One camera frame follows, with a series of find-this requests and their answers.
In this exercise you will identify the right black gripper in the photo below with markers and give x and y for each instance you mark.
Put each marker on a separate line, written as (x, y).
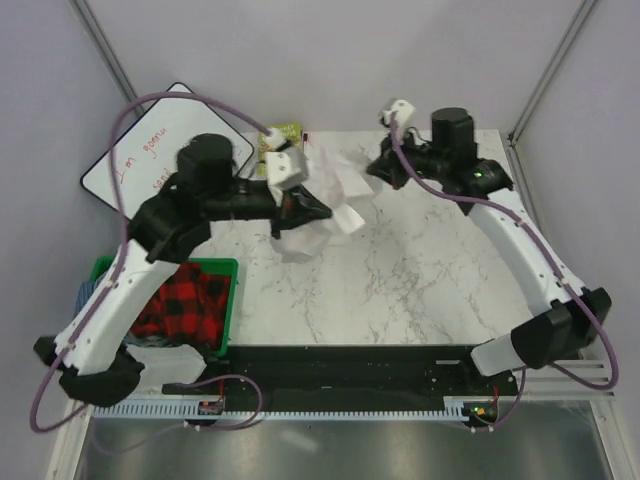
(387, 165)

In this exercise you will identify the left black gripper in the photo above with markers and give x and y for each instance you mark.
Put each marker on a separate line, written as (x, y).
(300, 207)

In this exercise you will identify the white long sleeve shirt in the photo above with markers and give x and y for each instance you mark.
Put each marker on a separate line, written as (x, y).
(339, 181)

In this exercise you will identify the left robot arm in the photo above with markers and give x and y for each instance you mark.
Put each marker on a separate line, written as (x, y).
(96, 367)

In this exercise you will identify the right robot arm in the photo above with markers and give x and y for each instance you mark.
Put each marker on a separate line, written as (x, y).
(567, 316)

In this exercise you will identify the green paperback book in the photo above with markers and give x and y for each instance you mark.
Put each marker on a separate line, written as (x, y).
(279, 135)

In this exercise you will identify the green plastic bin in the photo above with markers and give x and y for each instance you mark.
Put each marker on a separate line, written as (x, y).
(220, 266)

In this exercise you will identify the red black plaid shirt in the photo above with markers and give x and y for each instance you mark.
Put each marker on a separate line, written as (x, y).
(188, 308)

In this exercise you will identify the white whiteboard with red writing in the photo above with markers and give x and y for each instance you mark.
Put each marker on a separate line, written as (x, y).
(146, 152)

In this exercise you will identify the white folded cloth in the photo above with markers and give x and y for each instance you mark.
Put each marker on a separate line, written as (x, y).
(167, 365)

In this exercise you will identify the blue checked shirt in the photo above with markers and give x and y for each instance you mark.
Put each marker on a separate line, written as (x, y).
(85, 292)

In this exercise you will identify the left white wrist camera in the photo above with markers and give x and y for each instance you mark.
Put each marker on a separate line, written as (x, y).
(286, 169)

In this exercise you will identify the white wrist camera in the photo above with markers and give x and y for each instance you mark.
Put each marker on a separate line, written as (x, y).
(286, 169)
(400, 110)

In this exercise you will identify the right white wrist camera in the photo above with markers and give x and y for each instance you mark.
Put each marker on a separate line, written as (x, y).
(400, 110)

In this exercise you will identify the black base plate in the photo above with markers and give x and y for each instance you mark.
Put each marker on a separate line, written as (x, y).
(321, 372)

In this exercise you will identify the white slotted cable duct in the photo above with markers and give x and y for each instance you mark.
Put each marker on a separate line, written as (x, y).
(235, 408)

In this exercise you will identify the aluminium rail frame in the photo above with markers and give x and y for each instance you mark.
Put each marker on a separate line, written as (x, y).
(549, 384)

